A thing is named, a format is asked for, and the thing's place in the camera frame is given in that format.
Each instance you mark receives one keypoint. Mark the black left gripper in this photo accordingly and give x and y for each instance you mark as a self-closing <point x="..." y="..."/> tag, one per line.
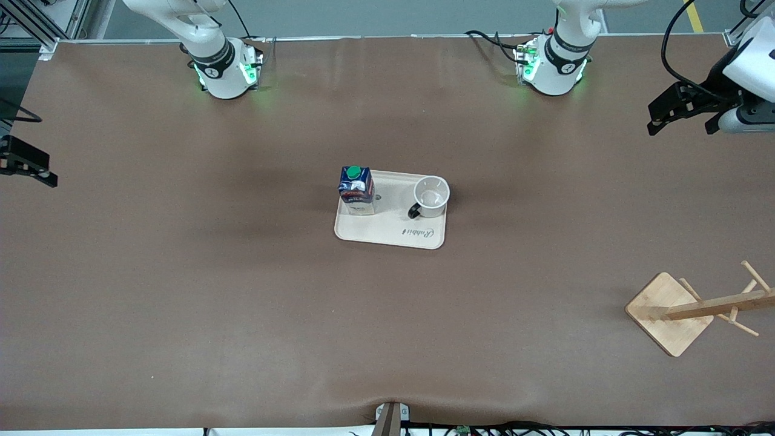
<point x="714" y="83"/>

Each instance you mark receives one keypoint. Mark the blue milk carton green cap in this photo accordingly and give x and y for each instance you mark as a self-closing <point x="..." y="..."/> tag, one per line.
<point x="357" y="191"/>

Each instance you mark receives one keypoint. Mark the cream tray with rabbit print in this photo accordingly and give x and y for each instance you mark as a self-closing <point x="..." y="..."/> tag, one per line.
<point x="393" y="233"/>

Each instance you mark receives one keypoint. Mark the wooden mug rack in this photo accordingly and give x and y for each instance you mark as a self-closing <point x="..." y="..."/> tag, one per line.
<point x="666" y="315"/>

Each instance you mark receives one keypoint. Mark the aluminium camera mast profile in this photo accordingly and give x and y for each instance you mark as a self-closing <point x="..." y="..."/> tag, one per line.
<point x="392" y="419"/>

